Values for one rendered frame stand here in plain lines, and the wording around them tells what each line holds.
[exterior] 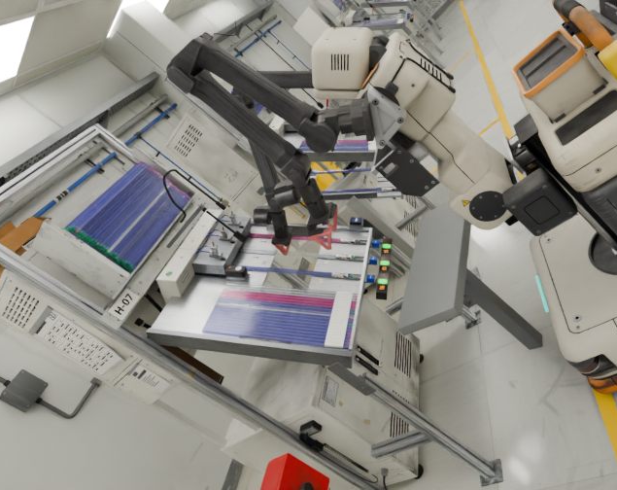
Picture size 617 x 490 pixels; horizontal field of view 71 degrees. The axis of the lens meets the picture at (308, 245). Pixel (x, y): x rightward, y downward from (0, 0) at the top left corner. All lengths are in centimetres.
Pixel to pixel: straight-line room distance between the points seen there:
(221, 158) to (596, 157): 215
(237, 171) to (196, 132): 34
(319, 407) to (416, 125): 103
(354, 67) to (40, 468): 255
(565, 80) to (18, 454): 288
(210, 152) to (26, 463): 198
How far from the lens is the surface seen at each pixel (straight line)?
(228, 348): 153
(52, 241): 171
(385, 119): 110
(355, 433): 178
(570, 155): 116
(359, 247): 182
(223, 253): 178
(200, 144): 285
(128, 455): 310
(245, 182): 285
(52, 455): 299
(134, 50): 512
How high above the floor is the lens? 139
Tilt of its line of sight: 15 degrees down
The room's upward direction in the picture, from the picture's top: 52 degrees counter-clockwise
